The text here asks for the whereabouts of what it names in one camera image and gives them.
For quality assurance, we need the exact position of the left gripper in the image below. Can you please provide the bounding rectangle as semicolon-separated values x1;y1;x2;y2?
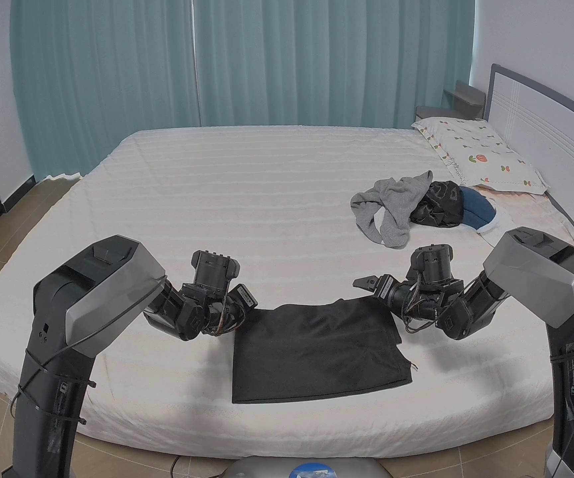
212;283;259;332

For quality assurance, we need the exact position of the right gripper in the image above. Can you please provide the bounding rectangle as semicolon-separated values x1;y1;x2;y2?
352;275;416;317

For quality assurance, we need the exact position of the black T-shirt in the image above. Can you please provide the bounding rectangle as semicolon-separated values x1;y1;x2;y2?
231;298;413;405

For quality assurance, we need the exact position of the bed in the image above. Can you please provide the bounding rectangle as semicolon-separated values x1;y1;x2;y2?
0;63;574;459

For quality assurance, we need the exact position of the grey garment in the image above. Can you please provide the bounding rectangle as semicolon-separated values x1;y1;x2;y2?
350;170;434;249

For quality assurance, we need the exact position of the black shiny garment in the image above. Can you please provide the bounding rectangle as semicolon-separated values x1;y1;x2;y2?
411;181;464;229

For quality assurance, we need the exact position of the dark blue garment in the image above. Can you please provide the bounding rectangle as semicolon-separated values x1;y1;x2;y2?
459;187;498;232

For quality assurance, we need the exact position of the white garment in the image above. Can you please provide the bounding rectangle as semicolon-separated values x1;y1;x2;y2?
477;212;517;248

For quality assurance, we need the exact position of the white printed pillow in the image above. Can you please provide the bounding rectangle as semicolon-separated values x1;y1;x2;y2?
412;117;549;195

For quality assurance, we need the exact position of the grey bedside table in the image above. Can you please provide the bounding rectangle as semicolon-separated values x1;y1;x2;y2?
415;81;487;122

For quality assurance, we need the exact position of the blue-green curtain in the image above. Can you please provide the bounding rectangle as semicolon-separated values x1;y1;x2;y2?
193;0;477;129
10;0;203;182

